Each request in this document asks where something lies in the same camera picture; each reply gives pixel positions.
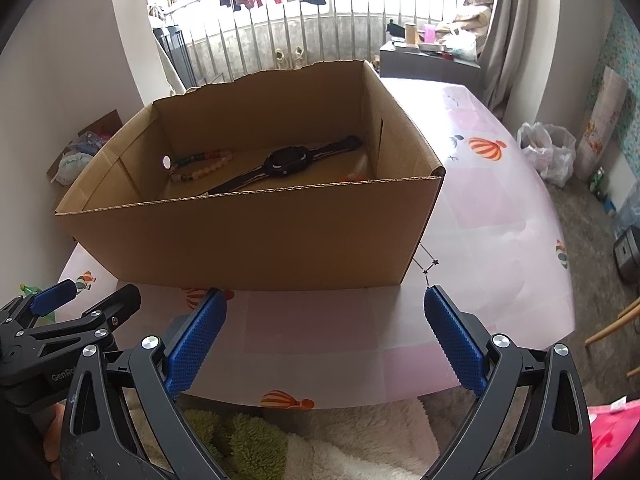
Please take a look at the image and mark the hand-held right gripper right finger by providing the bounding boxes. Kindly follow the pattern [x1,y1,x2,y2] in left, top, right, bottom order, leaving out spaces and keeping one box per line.
[422,285,594,480]

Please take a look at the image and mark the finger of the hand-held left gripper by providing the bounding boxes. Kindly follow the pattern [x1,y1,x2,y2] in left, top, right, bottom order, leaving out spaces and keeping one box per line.
[0,280,79,334]
[10,284,143,367]

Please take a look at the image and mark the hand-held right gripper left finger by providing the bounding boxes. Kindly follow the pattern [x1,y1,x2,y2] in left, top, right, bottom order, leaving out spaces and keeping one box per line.
[59,287,228,480]

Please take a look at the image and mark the large cardboard box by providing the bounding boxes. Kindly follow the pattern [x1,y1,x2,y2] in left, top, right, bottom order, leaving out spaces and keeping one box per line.
[54,59,446,292]

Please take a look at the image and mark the person's left hand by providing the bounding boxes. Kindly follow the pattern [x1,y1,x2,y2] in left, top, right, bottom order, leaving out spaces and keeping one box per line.
[43,402,66,464]

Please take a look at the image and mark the green plastic bottle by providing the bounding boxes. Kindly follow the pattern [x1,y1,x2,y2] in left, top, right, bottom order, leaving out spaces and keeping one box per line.
[19,283,57,322]

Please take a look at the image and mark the pink printed tablecloth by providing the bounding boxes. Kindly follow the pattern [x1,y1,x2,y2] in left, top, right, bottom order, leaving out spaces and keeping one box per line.
[57,77,574,411]

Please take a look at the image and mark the pale crumpled plastic bag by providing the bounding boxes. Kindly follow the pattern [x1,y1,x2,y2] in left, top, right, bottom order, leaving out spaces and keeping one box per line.
[52,152,94,186]

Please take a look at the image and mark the green white fluffy garment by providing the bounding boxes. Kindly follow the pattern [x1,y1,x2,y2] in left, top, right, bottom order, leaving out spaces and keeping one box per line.
[125,394,442,480]

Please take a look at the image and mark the wooden chair leg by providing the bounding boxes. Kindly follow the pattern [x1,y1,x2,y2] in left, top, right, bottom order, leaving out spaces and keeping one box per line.
[584,296,640,347]

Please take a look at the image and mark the open cardboard box with bags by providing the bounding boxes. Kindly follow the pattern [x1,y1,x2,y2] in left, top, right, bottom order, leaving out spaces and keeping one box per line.
[46,109,124,187]

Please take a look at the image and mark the pink shopping bag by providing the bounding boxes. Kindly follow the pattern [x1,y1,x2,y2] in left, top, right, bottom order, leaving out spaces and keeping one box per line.
[586,396,640,480]

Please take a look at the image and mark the black box device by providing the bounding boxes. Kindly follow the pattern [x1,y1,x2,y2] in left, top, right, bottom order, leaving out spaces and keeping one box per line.
[614,225,640,281]

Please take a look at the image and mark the white plastic bag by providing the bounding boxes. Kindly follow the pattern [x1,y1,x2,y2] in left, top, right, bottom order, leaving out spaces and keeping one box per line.
[516,121,579,188]

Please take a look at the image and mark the black metal rack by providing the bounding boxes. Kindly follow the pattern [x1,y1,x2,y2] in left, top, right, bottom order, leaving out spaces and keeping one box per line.
[151,24,197,92]

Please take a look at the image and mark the patterned paper bag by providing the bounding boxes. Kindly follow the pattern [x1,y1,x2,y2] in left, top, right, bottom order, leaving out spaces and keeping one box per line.
[574,65,629,183]

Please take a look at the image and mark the grey cabinet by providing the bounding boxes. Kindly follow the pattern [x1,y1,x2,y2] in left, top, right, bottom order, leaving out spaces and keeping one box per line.
[378,41,483,103]

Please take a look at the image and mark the beige curtain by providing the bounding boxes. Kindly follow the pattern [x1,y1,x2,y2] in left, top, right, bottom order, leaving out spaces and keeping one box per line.
[479,0,563,121]

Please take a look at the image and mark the brown pink bead bracelet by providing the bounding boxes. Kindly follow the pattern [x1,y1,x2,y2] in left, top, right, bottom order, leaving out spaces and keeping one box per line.
[167,147,236,184]

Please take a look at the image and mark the black strap watch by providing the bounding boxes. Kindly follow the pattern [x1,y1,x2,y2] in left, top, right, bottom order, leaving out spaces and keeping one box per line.
[205,134,364,196]

